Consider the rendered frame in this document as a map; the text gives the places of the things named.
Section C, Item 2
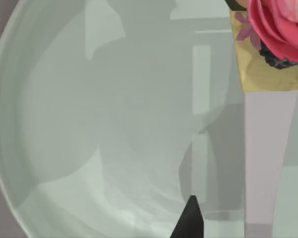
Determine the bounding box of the pale green plate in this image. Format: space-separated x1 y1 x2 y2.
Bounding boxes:
0 0 298 238

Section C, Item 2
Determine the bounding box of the pink rose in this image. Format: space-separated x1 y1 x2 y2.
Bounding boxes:
224 0 298 238

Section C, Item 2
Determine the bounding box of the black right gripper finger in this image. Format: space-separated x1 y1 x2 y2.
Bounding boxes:
170 195 205 238

